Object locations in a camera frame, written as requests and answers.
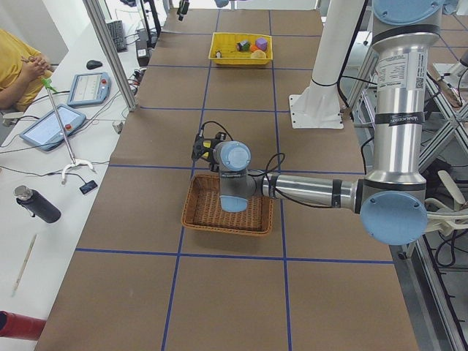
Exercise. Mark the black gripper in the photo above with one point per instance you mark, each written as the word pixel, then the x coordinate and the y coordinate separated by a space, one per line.
pixel 211 163

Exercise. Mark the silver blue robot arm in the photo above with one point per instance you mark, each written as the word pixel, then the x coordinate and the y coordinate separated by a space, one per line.
pixel 389 199

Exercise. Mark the brown wicker basket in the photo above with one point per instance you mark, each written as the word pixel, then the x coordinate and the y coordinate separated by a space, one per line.
pixel 203 211

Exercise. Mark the yellow woven basket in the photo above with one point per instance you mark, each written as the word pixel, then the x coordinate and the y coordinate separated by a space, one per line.
pixel 226 43

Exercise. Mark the toy croissant bread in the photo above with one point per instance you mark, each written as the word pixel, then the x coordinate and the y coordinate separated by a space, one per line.
pixel 258 55

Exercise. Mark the small labelled jar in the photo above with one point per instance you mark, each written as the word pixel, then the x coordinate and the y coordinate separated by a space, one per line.
pixel 243 46

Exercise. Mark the purple foam block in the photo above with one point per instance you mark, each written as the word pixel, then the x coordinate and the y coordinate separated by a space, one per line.
pixel 261 43

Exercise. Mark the small black device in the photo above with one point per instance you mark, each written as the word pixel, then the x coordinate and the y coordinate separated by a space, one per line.
pixel 88 186

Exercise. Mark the blue teach pendant far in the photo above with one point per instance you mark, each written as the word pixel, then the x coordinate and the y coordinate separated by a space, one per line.
pixel 89 89

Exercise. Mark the blue teach pendant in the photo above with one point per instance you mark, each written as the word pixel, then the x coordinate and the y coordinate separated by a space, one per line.
pixel 46 134
pixel 89 89

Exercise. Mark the black computer mouse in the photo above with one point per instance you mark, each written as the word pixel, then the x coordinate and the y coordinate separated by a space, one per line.
pixel 93 64

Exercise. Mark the black keyboard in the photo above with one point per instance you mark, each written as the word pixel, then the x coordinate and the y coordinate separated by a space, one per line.
pixel 116 30

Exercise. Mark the blue teach pendant near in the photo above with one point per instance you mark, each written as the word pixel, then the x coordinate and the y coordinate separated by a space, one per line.
pixel 46 134

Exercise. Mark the reacher grabber stick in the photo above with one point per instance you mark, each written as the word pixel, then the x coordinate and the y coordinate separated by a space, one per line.
pixel 75 162

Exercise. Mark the black water bottle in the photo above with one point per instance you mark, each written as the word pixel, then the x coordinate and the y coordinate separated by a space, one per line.
pixel 36 204

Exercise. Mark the person in yellow shirt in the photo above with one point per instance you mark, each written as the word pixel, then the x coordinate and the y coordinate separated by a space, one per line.
pixel 22 70

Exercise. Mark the wooden stick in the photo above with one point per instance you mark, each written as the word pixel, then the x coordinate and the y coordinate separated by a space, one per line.
pixel 23 266

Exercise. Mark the red fire extinguisher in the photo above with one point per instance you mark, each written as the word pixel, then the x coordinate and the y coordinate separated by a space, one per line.
pixel 18 326

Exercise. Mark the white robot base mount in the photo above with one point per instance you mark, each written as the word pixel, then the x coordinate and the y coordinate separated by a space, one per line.
pixel 318 106

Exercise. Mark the aluminium frame post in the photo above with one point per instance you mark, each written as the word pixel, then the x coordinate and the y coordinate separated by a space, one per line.
pixel 97 19

